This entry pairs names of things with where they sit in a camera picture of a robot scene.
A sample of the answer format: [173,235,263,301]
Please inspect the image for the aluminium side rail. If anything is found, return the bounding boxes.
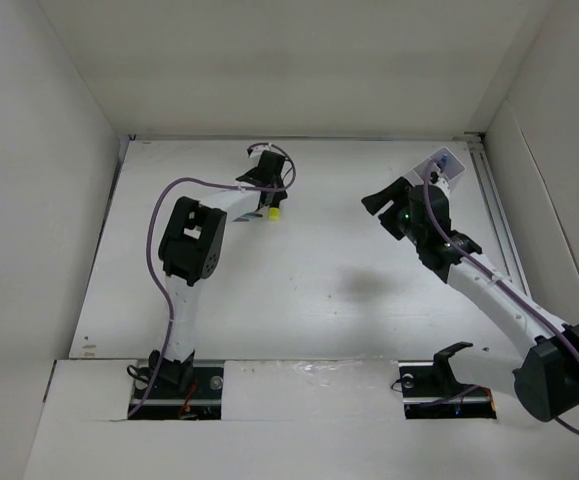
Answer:
[463,132,553,357]

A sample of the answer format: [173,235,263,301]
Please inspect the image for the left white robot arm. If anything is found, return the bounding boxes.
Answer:
[146,142,295,397]

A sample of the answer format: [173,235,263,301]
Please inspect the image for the black handled scissors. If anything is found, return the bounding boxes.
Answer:
[235,212,264,222]

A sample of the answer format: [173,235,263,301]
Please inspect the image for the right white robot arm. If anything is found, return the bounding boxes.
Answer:
[362,175,579,422]

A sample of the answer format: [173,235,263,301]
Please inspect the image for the yellow highlighter marker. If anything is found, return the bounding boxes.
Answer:
[268,208,280,221]

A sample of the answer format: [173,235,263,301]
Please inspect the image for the white three-compartment container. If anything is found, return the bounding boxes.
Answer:
[404,147,466,197]

